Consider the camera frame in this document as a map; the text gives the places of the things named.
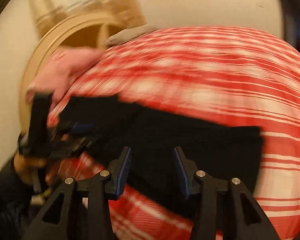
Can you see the person's left hand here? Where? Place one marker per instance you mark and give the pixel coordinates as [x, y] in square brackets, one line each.
[27, 166]

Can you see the person's left forearm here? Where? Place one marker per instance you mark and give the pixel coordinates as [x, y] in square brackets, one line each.
[7, 205]

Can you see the bed with red plaid sheet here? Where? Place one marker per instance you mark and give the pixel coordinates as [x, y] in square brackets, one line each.
[202, 80]

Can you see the black pants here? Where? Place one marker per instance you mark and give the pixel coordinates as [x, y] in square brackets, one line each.
[165, 142]

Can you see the beige floral curtain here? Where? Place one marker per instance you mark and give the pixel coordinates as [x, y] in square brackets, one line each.
[90, 0]

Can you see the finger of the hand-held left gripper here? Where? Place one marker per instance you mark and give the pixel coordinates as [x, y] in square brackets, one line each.
[70, 147]
[81, 128]

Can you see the cream and brown headboard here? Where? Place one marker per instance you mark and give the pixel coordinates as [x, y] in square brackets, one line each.
[52, 45]

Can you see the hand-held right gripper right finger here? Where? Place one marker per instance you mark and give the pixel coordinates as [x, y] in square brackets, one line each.
[182, 175]

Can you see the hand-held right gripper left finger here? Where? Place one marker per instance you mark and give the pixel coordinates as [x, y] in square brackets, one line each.
[122, 175]

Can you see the striped grey pillow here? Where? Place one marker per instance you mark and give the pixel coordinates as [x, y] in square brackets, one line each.
[130, 35]

